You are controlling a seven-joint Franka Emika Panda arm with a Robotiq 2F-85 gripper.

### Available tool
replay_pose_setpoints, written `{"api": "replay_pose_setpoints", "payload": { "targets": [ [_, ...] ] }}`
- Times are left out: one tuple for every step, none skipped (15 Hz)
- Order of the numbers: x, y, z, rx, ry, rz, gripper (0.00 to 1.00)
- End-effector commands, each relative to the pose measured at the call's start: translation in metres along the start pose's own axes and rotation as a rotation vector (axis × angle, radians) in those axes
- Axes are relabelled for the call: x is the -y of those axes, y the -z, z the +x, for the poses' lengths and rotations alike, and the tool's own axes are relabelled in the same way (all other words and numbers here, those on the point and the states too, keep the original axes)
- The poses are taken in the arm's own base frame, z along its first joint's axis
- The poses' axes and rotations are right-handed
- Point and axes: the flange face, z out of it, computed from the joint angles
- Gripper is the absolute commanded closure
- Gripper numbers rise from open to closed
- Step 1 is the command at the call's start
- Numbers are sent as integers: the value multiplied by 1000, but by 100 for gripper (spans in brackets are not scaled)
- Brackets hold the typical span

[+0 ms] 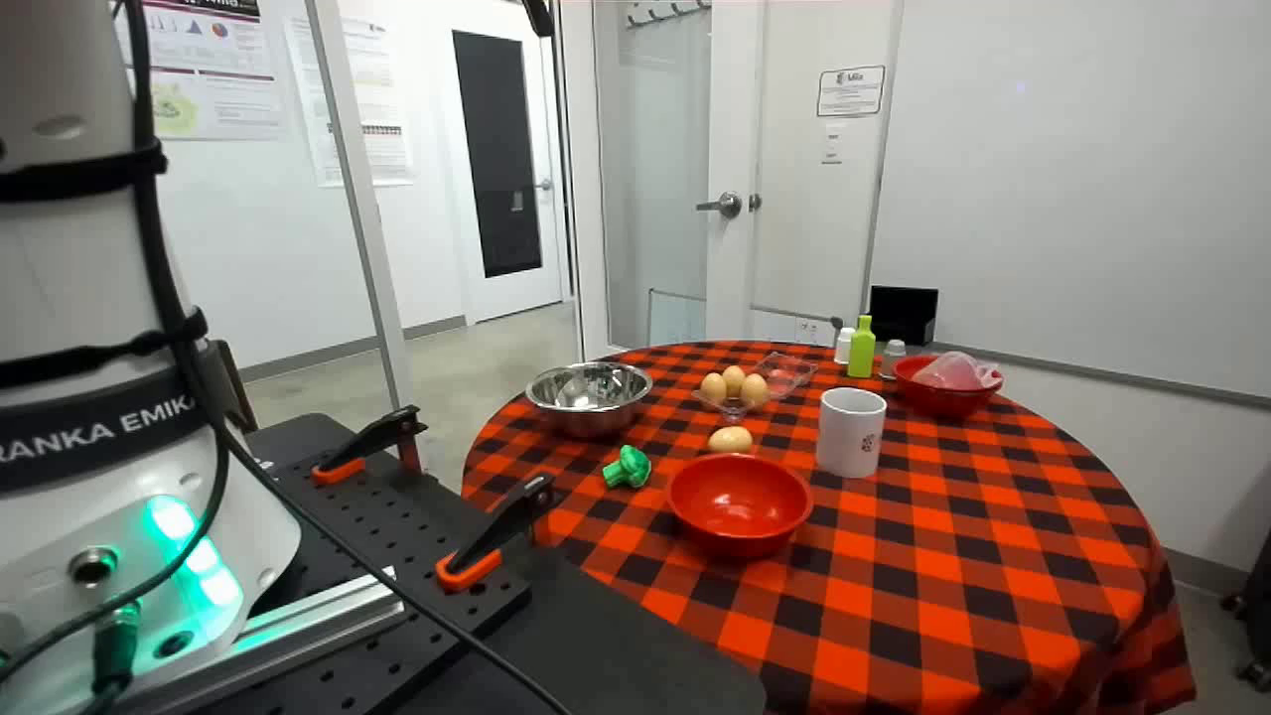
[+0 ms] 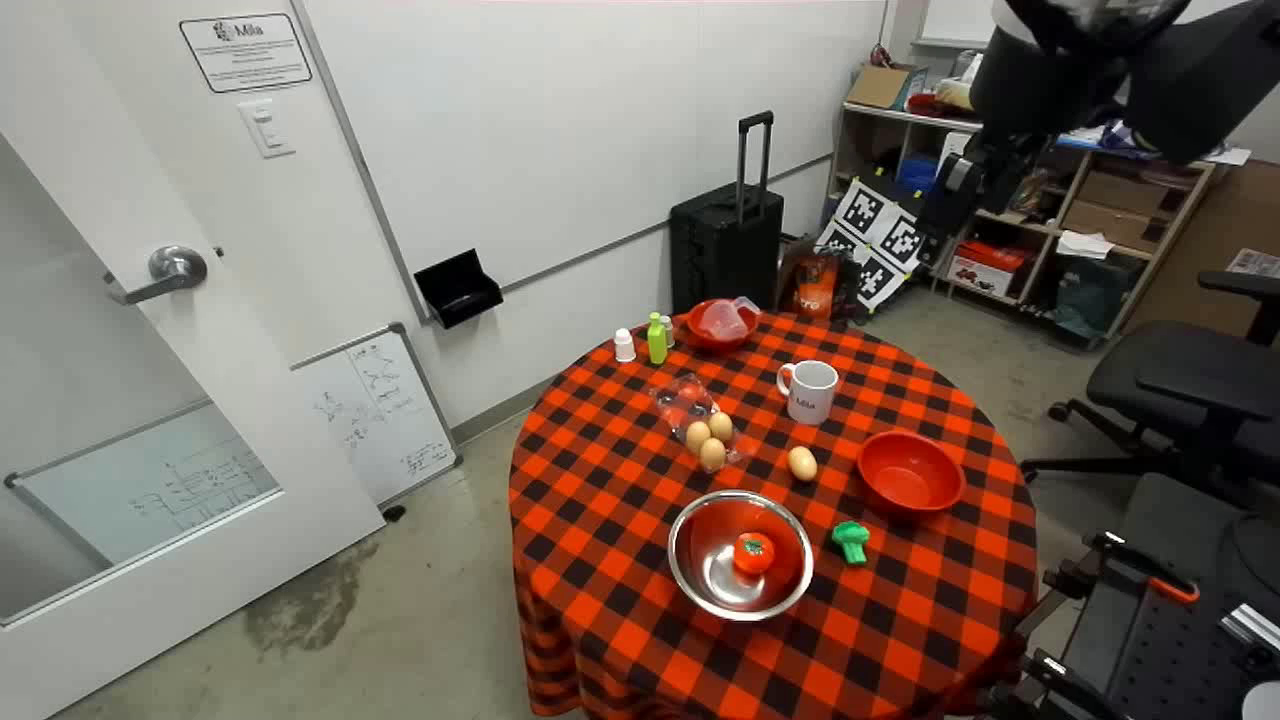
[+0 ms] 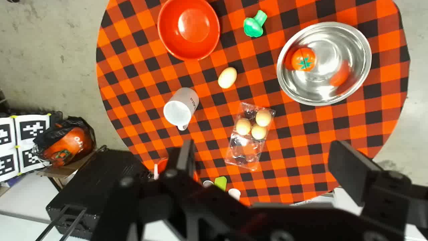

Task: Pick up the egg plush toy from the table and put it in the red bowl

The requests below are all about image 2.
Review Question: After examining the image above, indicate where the red bowl with plastic wrap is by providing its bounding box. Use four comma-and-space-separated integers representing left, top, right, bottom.
674, 296, 769, 358

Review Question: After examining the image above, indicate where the stainless steel bowl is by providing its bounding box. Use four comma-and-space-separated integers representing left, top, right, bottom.
665, 489, 819, 630

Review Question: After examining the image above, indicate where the red tomato toy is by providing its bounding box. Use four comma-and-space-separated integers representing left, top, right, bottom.
728, 527, 780, 579

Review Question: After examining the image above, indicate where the green broccoli toy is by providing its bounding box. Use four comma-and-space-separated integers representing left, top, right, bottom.
829, 518, 877, 569

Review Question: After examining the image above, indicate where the empty red bowl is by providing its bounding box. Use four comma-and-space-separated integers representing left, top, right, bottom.
851, 427, 969, 520

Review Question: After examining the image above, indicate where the green plastic bottle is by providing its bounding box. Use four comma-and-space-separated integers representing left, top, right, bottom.
642, 307, 674, 368

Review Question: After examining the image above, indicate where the black rolling suitcase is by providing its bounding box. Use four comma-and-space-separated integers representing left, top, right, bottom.
665, 107, 789, 322

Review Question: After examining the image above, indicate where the white mug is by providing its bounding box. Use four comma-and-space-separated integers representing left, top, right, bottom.
771, 358, 845, 427

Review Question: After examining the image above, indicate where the red black checkered tablecloth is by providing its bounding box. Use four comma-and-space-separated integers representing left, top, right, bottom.
504, 313, 1043, 720

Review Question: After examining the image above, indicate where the orange bag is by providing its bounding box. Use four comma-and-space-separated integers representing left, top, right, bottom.
776, 252, 854, 331

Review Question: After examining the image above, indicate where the AprilTag marker board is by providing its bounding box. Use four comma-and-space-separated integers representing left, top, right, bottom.
810, 176, 928, 322

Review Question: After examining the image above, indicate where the small leaning whiteboard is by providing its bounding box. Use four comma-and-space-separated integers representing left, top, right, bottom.
290, 323, 465, 513

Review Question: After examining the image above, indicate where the blue bin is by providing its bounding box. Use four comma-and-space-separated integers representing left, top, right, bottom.
890, 153, 945, 199

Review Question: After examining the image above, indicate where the red white box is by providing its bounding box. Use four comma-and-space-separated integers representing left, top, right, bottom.
949, 236, 1031, 305

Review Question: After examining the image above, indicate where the cardboard box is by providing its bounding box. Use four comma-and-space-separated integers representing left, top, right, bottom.
845, 61, 916, 113

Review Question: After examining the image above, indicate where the small white notice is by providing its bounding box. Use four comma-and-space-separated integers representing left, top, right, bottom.
237, 96, 298, 165

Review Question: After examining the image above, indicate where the white door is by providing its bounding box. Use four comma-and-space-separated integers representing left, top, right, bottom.
0, 0, 391, 720

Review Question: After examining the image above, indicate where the wooden storage shelf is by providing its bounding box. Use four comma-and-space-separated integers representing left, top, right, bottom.
831, 96, 1219, 350

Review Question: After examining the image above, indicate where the white door sign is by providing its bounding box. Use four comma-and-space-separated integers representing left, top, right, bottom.
177, 9, 315, 96

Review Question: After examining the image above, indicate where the black office chair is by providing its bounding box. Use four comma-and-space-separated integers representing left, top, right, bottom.
1018, 270, 1280, 513

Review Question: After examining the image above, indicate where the black wall tray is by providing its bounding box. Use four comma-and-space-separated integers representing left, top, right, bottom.
411, 248, 509, 331

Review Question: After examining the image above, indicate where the large wall whiteboard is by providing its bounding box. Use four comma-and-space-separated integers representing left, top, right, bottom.
290, 0, 890, 330

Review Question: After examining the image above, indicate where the silver door lever handle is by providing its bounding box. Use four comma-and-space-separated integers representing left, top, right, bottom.
107, 244, 210, 307

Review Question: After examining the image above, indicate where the black cart orange handle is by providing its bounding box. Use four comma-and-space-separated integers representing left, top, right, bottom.
982, 471, 1280, 720

